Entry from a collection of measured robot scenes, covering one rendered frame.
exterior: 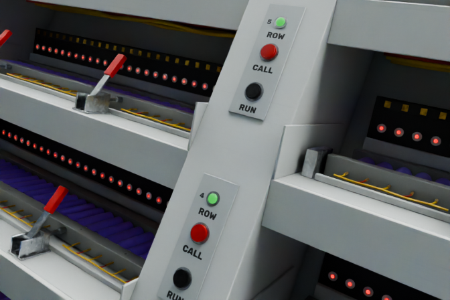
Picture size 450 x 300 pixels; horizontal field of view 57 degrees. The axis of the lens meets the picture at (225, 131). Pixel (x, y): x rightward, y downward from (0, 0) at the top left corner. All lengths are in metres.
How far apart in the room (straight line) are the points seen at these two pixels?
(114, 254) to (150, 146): 0.15
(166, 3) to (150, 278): 0.32
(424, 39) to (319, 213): 0.18
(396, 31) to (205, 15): 0.21
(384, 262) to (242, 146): 0.16
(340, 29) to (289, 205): 0.18
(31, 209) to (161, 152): 0.27
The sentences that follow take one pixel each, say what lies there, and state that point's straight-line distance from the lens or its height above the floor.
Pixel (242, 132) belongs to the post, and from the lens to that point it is 0.40.
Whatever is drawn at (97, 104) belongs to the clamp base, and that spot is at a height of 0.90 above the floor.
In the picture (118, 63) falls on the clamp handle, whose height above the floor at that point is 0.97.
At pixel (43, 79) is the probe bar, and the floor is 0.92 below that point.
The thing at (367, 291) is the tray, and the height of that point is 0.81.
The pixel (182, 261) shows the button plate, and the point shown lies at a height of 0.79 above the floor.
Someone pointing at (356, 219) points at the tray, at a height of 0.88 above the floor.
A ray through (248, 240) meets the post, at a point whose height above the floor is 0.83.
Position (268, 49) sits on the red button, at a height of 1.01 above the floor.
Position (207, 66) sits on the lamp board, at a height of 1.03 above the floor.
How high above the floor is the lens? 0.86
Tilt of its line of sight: 8 degrees up
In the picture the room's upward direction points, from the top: 21 degrees clockwise
